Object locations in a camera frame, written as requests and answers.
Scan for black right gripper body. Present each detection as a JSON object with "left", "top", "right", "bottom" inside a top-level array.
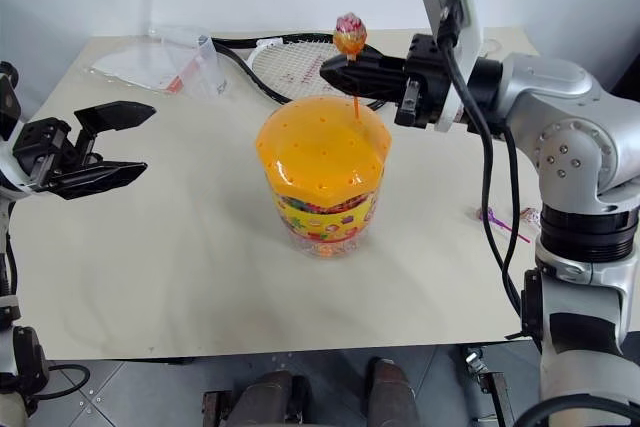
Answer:
[{"left": 394, "top": 33, "right": 455, "bottom": 131}]

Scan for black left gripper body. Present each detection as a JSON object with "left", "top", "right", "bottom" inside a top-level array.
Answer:
[{"left": 12, "top": 117, "right": 102, "bottom": 192}]

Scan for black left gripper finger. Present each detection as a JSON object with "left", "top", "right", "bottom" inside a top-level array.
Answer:
[
  {"left": 73, "top": 101, "right": 157, "bottom": 159},
  {"left": 46, "top": 161, "right": 149, "bottom": 201}
]

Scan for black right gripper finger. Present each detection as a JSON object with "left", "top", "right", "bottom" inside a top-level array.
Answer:
[
  {"left": 359, "top": 44, "right": 408, "bottom": 64},
  {"left": 319, "top": 56, "right": 408, "bottom": 98}
]

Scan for orange lollipop with pink wrapper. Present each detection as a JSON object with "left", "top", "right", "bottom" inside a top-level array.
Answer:
[{"left": 332, "top": 11, "right": 370, "bottom": 122}]

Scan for clear jar with orange lid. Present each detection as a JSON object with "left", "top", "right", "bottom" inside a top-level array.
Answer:
[{"left": 255, "top": 93, "right": 392, "bottom": 260}]

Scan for clear plastic bag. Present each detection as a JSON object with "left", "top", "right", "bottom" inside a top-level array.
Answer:
[{"left": 88, "top": 24, "right": 232, "bottom": 99}]

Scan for black tennis racket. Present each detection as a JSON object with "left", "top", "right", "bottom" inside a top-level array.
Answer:
[{"left": 209, "top": 31, "right": 392, "bottom": 112}]

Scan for purple lollipop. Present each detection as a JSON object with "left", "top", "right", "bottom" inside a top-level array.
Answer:
[{"left": 475, "top": 205, "right": 532, "bottom": 244}]

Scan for red and white lollipop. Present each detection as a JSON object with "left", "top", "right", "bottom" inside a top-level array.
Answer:
[{"left": 519, "top": 205, "right": 542, "bottom": 231}]

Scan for dark rounded shape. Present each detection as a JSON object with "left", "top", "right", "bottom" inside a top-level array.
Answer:
[
  {"left": 230, "top": 369, "right": 296, "bottom": 427},
  {"left": 366, "top": 356, "right": 420, "bottom": 427}
]

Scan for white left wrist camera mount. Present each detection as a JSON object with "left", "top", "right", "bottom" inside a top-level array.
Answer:
[{"left": 0, "top": 60, "right": 39, "bottom": 201}]

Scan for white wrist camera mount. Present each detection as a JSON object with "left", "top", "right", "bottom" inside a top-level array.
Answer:
[
  {"left": 418, "top": 0, "right": 485, "bottom": 134},
  {"left": 0, "top": 60, "right": 39, "bottom": 201}
]

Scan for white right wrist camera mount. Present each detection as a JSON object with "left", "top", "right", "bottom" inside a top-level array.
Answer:
[{"left": 418, "top": 0, "right": 485, "bottom": 134}]

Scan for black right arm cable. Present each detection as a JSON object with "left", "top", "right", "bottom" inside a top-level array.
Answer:
[{"left": 438, "top": 0, "right": 527, "bottom": 344}]

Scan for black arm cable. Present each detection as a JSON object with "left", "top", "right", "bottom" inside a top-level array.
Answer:
[
  {"left": 438, "top": 0, "right": 527, "bottom": 344},
  {"left": 3, "top": 226, "right": 92, "bottom": 401}
]

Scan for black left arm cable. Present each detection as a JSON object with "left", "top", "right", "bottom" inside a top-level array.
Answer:
[{"left": 3, "top": 226, "right": 92, "bottom": 401}]

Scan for metal table leg bracket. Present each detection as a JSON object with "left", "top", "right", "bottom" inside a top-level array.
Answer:
[{"left": 461, "top": 344, "right": 517, "bottom": 427}]

